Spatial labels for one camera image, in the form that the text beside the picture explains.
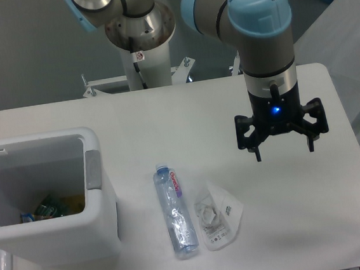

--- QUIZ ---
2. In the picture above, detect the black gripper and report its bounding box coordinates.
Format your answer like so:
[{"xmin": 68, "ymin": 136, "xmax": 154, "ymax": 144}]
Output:
[{"xmin": 234, "ymin": 84, "xmax": 330, "ymax": 162}]

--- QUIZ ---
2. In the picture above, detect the clear plastic water bottle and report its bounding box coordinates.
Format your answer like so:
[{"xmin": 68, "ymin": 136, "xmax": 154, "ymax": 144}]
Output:
[{"xmin": 153, "ymin": 163, "xmax": 199, "ymax": 260}]

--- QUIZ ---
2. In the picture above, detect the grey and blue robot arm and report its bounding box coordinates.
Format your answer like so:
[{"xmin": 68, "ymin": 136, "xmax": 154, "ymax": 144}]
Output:
[{"xmin": 64, "ymin": 0, "xmax": 329, "ymax": 154}]

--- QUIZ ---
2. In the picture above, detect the trash inside can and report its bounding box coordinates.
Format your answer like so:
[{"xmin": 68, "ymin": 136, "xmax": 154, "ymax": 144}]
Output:
[{"xmin": 18, "ymin": 190, "xmax": 88, "ymax": 224}]

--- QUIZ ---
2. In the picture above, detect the white trash can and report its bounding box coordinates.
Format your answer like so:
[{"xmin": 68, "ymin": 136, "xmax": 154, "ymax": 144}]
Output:
[{"xmin": 0, "ymin": 127, "xmax": 121, "ymax": 266}]

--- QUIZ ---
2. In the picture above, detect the clear plastic wrapper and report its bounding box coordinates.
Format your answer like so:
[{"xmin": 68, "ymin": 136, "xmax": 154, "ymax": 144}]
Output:
[{"xmin": 194, "ymin": 182, "xmax": 244, "ymax": 251}]

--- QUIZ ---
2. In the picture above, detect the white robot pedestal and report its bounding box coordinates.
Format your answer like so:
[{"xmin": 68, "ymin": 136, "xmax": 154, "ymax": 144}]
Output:
[{"xmin": 74, "ymin": 0, "xmax": 248, "ymax": 99}]

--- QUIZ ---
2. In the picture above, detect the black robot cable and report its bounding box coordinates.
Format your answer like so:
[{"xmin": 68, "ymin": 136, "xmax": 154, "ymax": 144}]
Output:
[{"xmin": 127, "ymin": 36, "xmax": 149, "ymax": 91}]

